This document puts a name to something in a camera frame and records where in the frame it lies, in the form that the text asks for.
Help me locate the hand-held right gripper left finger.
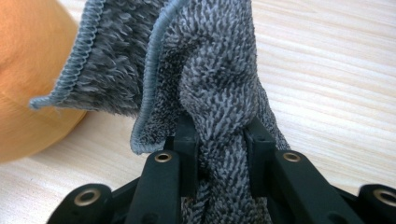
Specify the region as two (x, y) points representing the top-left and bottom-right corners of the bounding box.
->
(125, 113), (201, 224)

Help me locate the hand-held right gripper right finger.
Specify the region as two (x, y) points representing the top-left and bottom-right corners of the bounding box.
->
(242, 116), (366, 224)

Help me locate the grey towel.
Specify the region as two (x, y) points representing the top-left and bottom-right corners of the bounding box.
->
(29, 0), (292, 224)

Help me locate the orange plush toy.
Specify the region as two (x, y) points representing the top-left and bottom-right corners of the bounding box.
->
(0, 0), (89, 164)

